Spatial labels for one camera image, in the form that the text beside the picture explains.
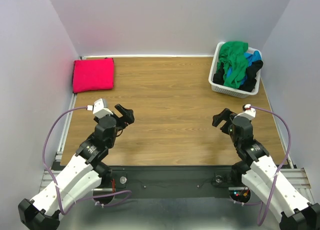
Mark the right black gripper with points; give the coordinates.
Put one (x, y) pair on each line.
(225, 120)

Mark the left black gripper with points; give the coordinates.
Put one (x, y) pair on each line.
(128, 117)

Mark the green t shirt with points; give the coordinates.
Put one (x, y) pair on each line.
(232, 57)

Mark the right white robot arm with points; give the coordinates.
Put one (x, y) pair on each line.
(262, 176)

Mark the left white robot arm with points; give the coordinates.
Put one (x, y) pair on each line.
(84, 172)

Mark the white plastic laundry basket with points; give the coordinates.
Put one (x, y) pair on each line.
(227, 90)

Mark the black t shirt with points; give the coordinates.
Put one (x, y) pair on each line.
(247, 83)

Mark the folded pink t shirt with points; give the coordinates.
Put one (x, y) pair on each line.
(93, 75)

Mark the blue t shirt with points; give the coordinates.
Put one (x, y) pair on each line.
(251, 57)

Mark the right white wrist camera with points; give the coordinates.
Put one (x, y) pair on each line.
(248, 112)

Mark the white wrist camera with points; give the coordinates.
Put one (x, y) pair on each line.
(248, 112)
(100, 108)

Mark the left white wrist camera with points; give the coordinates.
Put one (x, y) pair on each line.
(100, 108)

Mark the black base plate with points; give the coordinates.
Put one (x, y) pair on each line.
(150, 182)

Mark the aluminium frame rail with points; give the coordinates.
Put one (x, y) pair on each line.
(56, 158)

